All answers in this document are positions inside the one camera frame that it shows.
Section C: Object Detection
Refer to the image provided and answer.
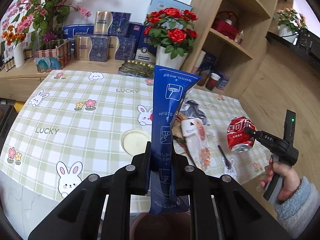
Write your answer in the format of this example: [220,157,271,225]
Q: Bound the white flower printed packet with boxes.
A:
[181,118,211,170]

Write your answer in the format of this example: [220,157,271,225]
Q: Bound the gold blue gift box left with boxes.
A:
[74,35,110,62]

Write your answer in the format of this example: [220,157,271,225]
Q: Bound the crushed red cola can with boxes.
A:
[227,116,255,153]

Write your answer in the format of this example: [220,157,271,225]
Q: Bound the red rose plant white pot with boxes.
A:
[144,7,198,69]

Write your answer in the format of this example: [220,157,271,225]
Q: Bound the brown paper bag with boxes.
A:
[172,113,188,145]

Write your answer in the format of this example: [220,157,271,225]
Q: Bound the light blue tall box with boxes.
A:
[146,0,193,14]

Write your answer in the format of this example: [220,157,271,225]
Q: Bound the small glass perfume bottle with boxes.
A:
[234,30,244,45]

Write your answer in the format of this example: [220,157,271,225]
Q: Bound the gold blue gift box right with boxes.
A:
[108,36,136,61]

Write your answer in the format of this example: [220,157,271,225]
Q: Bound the gold blue gift box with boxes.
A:
[93,11,131,37]
[74,35,110,62]
[108,36,136,61]

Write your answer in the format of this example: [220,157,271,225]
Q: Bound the white round lid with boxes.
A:
[121,129,151,157]

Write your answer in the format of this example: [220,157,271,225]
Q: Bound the orange flowers white vase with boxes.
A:
[0,24,27,68]

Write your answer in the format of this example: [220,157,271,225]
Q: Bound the wooden shelf unit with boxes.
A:
[182,0,278,98]

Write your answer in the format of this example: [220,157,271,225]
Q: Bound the gold blue gift box upper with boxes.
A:
[93,11,131,37]

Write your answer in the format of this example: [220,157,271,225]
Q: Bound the colourful tin flower box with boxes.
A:
[35,39,71,73]

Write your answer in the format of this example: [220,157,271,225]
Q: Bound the green gold decorative tray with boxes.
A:
[118,60,155,79]

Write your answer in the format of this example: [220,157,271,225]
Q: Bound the right hand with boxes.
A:
[259,157,301,202]

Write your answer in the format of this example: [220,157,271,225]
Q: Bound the small blue purple box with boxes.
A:
[215,73,229,90]

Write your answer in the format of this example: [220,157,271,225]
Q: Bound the brown plastic trash bin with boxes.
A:
[130,211,191,239]

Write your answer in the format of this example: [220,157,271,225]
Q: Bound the silver foil wrapper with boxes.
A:
[180,100,210,126]

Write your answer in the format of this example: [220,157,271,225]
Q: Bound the peach rose plant white pot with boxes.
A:
[277,8,308,44]

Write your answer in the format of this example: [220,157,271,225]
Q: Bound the stack of pastel paper cups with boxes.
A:
[191,50,206,74]

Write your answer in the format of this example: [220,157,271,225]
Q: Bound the pink blossom flower arrangement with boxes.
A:
[1,0,91,49]

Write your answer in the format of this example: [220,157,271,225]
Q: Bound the red cup white rim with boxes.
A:
[206,73,220,91]

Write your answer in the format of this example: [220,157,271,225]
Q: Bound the green plaid rabbit tablecloth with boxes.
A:
[1,70,267,200]

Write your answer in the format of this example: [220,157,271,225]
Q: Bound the blue cardboard box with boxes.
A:
[150,65,200,215]

